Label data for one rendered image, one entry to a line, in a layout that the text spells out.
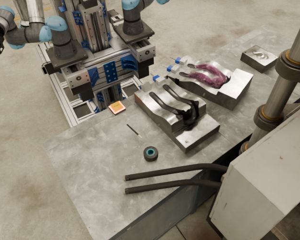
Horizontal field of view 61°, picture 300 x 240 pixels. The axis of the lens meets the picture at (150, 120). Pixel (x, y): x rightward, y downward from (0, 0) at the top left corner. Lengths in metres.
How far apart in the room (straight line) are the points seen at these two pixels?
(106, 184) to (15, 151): 1.55
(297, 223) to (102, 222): 0.91
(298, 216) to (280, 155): 0.77
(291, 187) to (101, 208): 0.91
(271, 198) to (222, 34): 3.35
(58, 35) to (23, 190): 1.41
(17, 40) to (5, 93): 2.01
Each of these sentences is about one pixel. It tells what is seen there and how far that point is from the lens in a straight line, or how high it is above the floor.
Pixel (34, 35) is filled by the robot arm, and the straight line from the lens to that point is 1.42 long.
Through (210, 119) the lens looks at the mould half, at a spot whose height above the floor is 0.86.
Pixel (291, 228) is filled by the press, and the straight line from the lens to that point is 1.42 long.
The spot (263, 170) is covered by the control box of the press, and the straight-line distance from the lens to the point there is 0.67.
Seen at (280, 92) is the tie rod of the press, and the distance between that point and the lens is 0.94.
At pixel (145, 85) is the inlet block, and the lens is 1.61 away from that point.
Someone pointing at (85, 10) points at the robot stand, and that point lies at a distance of 1.77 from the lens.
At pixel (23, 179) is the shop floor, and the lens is 2.57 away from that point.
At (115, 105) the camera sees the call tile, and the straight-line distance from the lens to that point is 1.64.
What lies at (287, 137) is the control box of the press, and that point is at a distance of 0.75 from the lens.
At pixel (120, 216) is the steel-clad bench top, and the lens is 1.31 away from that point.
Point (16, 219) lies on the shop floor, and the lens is 2.43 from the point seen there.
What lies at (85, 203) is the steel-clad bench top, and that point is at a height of 0.80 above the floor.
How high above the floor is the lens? 2.03
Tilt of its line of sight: 51 degrees down
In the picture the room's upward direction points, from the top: 4 degrees counter-clockwise
